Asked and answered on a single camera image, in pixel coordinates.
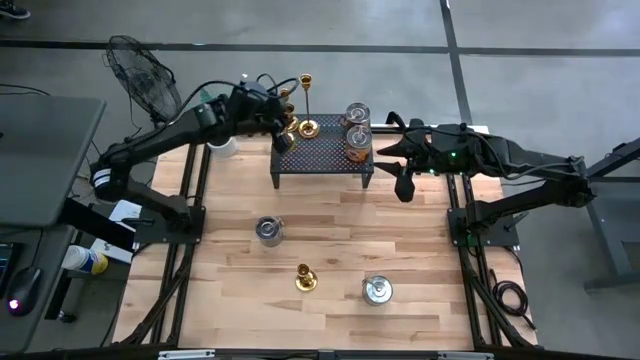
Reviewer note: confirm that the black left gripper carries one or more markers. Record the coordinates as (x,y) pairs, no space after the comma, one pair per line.
(260,110)

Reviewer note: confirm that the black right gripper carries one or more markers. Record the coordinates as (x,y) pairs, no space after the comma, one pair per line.
(430,150)

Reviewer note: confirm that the medium brass candlestick holder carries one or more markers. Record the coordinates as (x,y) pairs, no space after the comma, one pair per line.
(289,108)
(306,281)

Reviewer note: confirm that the tall brass candlestick holder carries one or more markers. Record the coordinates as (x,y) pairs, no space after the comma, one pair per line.
(308,129)

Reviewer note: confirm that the short brass candlestick holder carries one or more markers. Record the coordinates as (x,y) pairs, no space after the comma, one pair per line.
(285,93)

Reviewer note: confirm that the silver tin can orange label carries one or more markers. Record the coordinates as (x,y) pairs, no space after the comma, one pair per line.
(359,142)

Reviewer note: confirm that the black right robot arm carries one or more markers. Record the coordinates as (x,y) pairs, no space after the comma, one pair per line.
(525,155)

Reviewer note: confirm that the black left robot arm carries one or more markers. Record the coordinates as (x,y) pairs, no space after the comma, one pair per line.
(175,129)

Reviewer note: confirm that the black perforated metal shelf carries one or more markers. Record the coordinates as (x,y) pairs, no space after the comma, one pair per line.
(325,155)

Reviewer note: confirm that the green plant in white pot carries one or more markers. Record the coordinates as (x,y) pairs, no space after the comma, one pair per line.
(223,148)

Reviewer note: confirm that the black floor fan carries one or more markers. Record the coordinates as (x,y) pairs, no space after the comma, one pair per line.
(145,80)

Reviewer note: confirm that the white booklet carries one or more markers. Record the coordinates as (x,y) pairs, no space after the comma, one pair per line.
(125,212)

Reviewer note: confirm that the white paper sheet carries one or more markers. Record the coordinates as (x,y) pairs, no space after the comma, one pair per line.
(107,248)

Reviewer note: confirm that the grey raised desk top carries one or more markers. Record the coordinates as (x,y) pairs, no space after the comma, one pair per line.
(45,160)

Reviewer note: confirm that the white wipes canister yellow lid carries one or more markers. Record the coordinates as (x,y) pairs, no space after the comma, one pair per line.
(82,259)

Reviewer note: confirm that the black desk foot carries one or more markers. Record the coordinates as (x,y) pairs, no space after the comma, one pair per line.
(60,300)

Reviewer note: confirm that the person's shoe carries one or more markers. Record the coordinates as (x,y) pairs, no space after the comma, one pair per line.
(12,9)

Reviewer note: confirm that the black computer mouse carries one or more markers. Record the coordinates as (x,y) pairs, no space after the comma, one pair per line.
(22,290)

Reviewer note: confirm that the black keyboard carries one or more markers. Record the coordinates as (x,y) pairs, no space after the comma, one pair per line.
(4,265)

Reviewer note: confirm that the dark grey low desk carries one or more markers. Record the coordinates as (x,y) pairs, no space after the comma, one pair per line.
(30,335)

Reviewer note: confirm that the black aluminium table frame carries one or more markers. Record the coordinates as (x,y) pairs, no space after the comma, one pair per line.
(191,165)

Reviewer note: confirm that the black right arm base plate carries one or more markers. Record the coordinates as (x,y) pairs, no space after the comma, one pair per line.
(502,237)

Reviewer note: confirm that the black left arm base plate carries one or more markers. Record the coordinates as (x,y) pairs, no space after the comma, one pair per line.
(160,235)

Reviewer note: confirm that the silver metal bracket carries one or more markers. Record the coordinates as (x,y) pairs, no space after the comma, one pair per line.
(186,355)
(465,356)

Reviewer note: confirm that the dark grey table frame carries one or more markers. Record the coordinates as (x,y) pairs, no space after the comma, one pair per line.
(607,235)

